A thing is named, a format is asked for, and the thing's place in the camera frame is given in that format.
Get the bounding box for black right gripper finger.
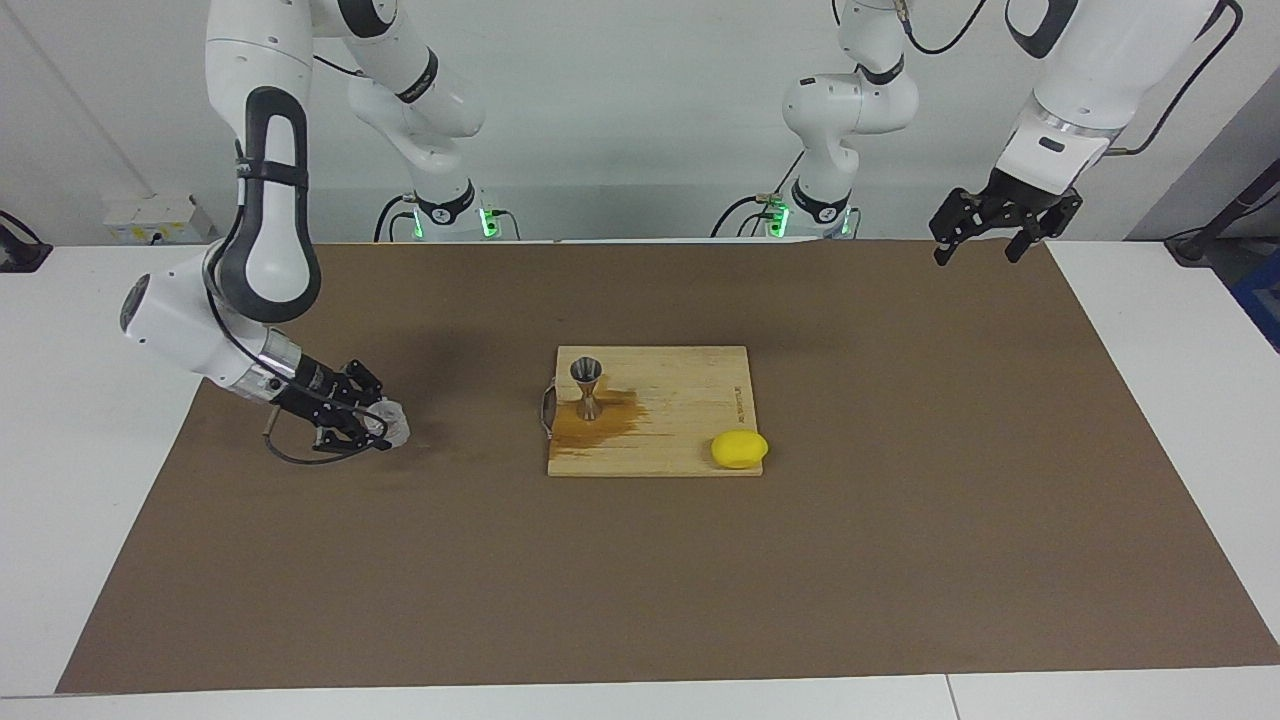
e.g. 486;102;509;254
338;359;387;404
316;414;392;452

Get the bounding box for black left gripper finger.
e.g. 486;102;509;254
930;188;992;267
1004;194;1085;265

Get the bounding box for small clear glass cup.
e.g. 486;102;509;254
368;400;412;448

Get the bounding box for steel double jigger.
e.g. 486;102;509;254
569;356;604;422

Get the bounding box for brown table mat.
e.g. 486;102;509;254
55;240;1280;694

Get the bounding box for black stand pole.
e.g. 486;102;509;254
1165;160;1280;266

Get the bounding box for blue crate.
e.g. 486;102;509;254
1232;250;1280;353

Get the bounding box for yellow lemon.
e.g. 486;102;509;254
711;430;770;470

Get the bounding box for bamboo cutting board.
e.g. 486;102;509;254
541;346;764;478

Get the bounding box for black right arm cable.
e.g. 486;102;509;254
205;240;393;467

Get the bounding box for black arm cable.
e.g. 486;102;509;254
898;0;1246;157
205;240;393;467

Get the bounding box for black right base cable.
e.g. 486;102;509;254
374;195;417;243

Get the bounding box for black base cable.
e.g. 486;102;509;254
374;195;417;243
710;150;807;239

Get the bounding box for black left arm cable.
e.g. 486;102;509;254
898;0;1246;157

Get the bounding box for black left base cable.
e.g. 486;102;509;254
710;150;807;239

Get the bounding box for white wall socket box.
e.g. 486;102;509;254
103;197;218;244

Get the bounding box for black clamp mount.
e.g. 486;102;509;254
0;210;53;273

